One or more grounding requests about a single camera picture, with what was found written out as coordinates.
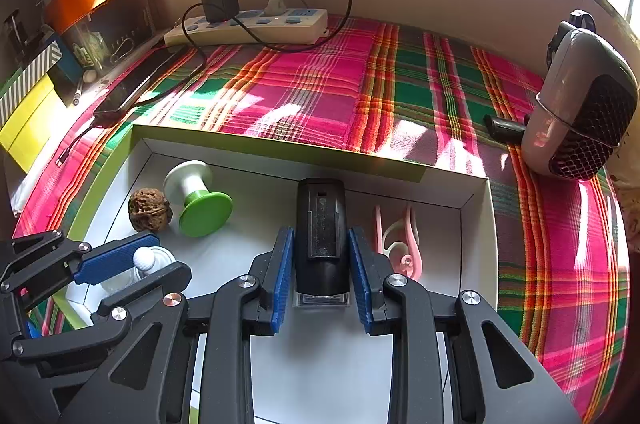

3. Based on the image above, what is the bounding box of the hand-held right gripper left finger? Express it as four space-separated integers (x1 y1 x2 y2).
62 225 295 424

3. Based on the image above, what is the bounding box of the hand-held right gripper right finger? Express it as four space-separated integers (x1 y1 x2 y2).
348 226 583 424

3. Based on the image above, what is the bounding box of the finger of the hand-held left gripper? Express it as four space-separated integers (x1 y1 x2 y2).
0 229 163 305
11 260 193 364

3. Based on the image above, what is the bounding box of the clear hook with white knob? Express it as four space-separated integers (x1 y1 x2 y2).
100 246 177 297

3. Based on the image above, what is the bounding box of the plain pink plastic clip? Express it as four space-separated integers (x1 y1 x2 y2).
372 202 425 280

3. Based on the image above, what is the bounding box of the black device with clear cap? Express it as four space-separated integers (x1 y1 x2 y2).
295 178 349 307

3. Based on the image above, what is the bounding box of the large dark walnut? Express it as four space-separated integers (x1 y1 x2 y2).
127 187 173 233

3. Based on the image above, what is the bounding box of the green and white cardboard box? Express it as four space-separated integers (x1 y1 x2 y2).
30 122 501 424

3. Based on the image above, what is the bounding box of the green and white plastic spool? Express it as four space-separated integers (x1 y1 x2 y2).
164 160 235 239

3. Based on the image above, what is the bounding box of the yellow cardboard box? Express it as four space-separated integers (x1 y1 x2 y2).
0 74 63 175

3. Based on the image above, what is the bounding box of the black smartphone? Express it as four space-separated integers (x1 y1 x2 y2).
92 45 193 128

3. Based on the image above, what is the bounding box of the pink green plaid cloth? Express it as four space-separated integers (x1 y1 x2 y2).
10 15 631 424

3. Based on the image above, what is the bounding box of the small black adapter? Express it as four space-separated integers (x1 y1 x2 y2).
483 114 528 142

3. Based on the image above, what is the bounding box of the green white striped box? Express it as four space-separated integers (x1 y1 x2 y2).
0 41 63 127

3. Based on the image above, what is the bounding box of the white power strip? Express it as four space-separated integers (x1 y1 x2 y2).
164 6 329 46

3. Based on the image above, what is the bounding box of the small grey fan heater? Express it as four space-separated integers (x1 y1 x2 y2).
520 9 640 181

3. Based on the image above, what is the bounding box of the short black cable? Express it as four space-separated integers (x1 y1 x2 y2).
56 124 101 168

